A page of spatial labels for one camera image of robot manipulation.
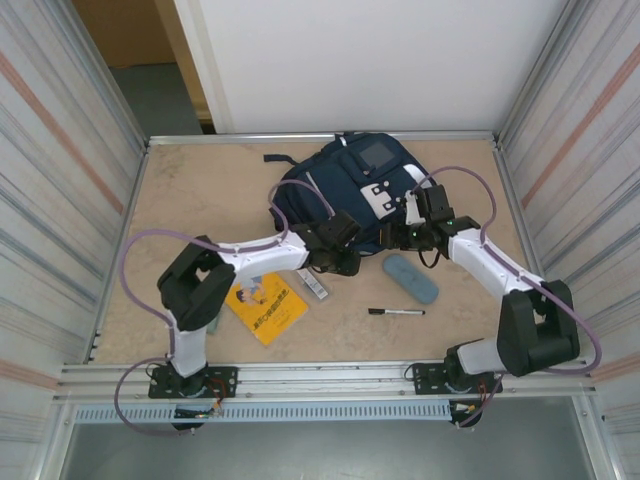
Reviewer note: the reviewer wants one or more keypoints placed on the navy blue backpack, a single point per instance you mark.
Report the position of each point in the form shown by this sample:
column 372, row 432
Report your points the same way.
column 340, row 175

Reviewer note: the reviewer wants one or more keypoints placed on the wide aluminium base rail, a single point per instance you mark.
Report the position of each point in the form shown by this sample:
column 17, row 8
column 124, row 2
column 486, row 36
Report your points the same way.
column 325, row 382

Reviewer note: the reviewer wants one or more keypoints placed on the brown wooden door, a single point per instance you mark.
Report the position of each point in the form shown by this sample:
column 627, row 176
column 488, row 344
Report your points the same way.
column 125, row 30

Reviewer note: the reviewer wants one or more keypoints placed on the blue-grey glasses case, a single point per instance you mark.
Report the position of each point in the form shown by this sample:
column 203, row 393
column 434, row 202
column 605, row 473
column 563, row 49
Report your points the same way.
column 410, row 277

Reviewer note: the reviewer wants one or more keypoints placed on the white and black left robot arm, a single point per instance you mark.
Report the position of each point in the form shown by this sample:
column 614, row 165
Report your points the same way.
column 260, row 255

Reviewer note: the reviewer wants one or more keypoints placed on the black marker pen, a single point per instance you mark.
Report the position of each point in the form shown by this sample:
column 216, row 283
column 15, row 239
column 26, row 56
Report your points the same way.
column 400, row 312

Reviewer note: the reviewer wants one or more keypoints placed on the yellow book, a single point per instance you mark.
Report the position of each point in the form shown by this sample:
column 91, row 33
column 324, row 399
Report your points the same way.
column 272, row 310

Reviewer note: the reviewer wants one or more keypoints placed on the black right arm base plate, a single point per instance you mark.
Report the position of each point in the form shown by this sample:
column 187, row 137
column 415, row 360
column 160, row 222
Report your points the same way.
column 425, row 377

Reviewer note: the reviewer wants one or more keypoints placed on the clear plastic labelled pack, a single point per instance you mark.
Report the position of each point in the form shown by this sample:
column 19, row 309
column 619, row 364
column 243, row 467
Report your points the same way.
column 314, row 286

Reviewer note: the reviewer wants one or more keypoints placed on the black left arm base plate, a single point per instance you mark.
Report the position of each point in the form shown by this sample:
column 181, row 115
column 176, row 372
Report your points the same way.
column 225, row 377

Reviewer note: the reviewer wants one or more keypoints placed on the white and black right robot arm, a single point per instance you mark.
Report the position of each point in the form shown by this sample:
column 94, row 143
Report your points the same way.
column 480, row 260

